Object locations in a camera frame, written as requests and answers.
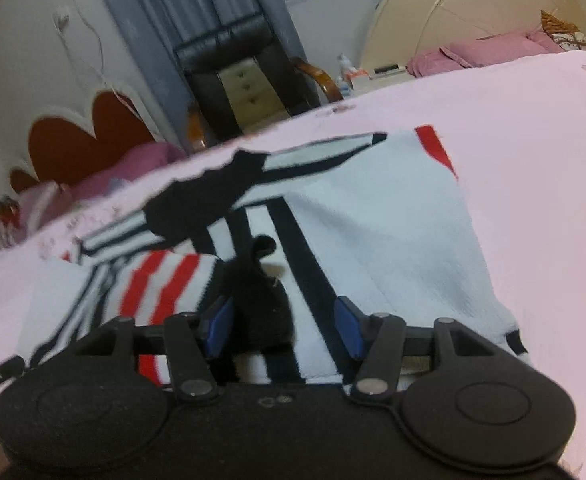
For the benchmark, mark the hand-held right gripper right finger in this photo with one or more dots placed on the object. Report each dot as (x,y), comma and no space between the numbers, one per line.
(349,327)

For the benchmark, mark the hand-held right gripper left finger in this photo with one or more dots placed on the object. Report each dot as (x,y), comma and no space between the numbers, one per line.
(217,330)

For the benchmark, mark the striped black white red sweater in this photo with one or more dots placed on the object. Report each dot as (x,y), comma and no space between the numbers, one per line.
(398,240)

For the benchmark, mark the pink smooth pillow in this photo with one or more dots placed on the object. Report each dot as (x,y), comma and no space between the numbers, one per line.
(133,167)

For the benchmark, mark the red scalloped headboard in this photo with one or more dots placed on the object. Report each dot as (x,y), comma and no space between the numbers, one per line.
(73,140)

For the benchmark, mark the pink floral bedsheet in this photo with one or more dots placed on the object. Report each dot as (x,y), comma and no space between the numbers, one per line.
(533,160)

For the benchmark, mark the bedside table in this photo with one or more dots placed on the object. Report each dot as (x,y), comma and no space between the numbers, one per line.
(373,77)

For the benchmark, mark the black leather armchair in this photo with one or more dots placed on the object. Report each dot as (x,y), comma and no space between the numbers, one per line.
(213,60)

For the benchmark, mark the pink wrinkled pillow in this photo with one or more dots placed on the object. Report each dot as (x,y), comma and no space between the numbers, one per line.
(478,52)

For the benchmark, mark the grey-blue wide curtain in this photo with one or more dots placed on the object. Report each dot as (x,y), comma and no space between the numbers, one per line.
(173,5)

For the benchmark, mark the cream arched headboard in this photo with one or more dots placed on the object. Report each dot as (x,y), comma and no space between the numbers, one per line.
(473,5)

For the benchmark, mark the orange patterned pillow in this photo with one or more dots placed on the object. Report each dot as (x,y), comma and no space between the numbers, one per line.
(568,35)

